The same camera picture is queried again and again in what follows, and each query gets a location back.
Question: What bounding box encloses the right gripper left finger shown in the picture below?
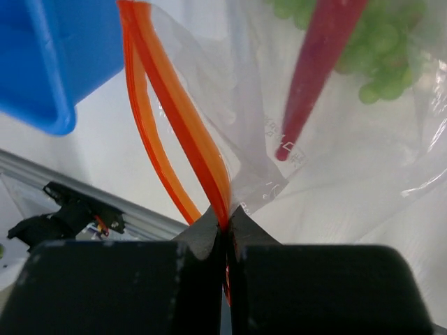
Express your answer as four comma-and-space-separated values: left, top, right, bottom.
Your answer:
1, 210, 224, 334

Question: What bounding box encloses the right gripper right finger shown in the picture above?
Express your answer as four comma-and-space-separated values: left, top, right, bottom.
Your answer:
228, 209, 434, 334

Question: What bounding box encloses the clear zip top bag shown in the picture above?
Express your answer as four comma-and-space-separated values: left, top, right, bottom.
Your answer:
117, 1, 446, 319

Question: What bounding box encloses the green grape bunch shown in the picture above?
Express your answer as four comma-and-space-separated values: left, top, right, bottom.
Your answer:
265, 0, 427, 105

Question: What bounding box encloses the red chili pepper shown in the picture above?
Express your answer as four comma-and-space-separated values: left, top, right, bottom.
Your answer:
275, 0, 367, 161

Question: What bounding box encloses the blue plastic bin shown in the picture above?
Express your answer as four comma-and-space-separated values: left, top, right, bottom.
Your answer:
1, 0, 124, 135

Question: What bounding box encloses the aluminium mounting rail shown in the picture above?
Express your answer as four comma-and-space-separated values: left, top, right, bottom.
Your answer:
1, 149, 186, 241

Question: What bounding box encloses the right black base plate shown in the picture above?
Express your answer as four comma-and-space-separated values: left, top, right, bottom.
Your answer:
7, 181, 125, 248

